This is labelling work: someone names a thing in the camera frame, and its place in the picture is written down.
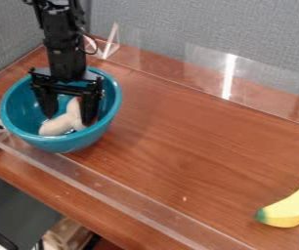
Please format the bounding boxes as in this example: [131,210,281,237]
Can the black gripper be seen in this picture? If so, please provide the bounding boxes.
[30,38,103,125]

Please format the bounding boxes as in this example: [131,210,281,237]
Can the blue ceramic bowl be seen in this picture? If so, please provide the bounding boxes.
[0,63,124,154]

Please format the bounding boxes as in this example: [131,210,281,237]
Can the clear acrylic back barrier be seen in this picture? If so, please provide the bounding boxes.
[75,22,299,130]

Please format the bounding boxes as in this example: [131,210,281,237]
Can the clear acrylic corner bracket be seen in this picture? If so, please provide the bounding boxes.
[82,23,120,60]

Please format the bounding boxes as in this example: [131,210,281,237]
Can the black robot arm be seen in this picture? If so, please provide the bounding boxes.
[23,0,104,125]

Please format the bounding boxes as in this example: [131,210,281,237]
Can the clear acrylic front barrier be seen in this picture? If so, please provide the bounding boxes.
[0,101,258,250]

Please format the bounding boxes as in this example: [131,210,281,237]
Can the wooden object below table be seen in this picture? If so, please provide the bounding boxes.
[42,218,92,250]

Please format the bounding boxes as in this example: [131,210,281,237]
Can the clear acrylic barrier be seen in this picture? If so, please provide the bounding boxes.
[0,101,258,250]
[75,22,299,130]

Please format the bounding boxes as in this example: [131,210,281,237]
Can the yellow toy banana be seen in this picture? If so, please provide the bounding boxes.
[257,189,299,228]

